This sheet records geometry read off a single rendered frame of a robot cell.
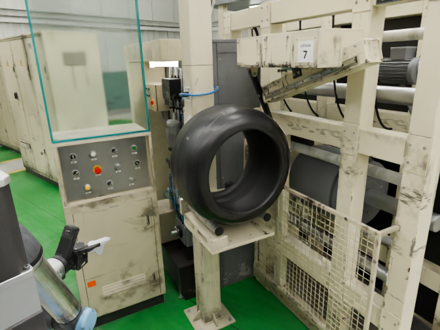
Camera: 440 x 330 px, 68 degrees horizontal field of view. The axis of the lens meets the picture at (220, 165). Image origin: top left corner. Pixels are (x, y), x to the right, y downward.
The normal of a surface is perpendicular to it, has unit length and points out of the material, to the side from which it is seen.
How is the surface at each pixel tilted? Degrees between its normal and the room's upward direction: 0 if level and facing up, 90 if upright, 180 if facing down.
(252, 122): 79
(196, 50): 90
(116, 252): 91
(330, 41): 90
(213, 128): 52
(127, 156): 90
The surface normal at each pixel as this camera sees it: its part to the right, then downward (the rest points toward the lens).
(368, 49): 0.44, -0.05
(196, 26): 0.47, 0.26
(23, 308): 0.76, 0.18
